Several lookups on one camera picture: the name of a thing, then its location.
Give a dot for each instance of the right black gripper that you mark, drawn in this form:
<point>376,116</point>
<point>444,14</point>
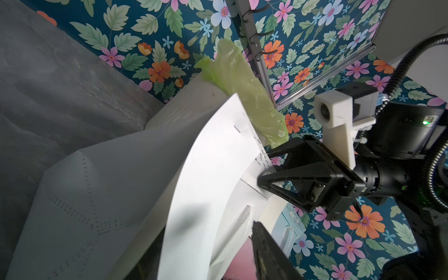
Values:
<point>309,176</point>

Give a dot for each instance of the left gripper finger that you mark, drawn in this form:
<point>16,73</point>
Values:
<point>270,262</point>

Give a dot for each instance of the white paper bag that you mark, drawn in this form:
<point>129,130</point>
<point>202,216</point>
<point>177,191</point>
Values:
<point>193,182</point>

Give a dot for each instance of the pink blue gradient paper bag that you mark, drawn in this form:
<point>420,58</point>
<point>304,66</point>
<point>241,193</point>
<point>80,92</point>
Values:
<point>287,229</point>

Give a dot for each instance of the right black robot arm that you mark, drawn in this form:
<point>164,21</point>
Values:
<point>373,151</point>

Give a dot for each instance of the white ribbed trash bin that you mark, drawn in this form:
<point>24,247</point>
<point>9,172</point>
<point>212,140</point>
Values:
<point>199,96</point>

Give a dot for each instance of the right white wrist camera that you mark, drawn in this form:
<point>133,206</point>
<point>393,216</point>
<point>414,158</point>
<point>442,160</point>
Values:
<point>343,112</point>

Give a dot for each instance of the black wall hook rail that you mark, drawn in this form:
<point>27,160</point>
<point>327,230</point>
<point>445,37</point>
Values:
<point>246,12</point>

